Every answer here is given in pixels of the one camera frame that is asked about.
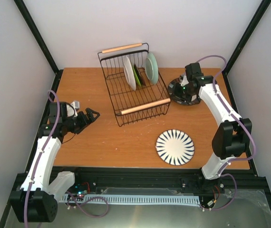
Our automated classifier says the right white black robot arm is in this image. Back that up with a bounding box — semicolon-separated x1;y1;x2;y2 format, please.
173;62;252;189

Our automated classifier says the black wire dish rack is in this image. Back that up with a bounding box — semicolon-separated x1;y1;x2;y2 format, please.
97;43;171;126

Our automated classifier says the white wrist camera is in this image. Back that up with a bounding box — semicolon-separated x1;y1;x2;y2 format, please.
67;100;80;118
179;73;189;87

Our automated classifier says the right black frame post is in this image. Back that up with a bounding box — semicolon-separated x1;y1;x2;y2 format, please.
223;0;271;73

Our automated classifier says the red and teal flower plate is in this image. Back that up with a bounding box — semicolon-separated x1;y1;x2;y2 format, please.
123;56;136;91

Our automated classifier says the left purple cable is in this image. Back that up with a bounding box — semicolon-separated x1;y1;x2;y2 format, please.
23;90;109;228

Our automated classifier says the green striped rim plate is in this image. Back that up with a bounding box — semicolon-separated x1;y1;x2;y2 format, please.
155;129;195;166

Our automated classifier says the plain lime green plate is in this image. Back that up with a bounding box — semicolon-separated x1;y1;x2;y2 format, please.
133;64;142;87

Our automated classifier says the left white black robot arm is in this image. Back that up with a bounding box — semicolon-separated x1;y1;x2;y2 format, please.
9;101;100;225

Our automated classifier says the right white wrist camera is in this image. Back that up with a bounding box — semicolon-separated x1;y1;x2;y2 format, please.
179;73;189;87

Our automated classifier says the left black frame post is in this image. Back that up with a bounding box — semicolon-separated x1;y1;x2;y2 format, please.
13;0;60;74

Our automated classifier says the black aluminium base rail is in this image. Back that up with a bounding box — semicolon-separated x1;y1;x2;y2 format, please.
16;166;268;195

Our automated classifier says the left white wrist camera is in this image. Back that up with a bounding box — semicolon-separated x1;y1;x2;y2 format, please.
67;100;80;118

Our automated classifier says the black rimmed beige plate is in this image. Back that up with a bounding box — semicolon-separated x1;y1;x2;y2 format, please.
167;78;201;106

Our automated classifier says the mint green flower plate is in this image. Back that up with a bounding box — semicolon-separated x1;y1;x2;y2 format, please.
145;52;158;85

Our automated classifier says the light blue slotted cable duct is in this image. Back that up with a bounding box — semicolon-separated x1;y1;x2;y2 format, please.
59;194;200;207

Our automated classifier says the dark red flower plate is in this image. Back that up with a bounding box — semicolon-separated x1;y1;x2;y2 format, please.
135;66;146;86

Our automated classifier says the black frame post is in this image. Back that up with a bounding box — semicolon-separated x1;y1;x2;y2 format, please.
13;0;60;74
223;0;271;73

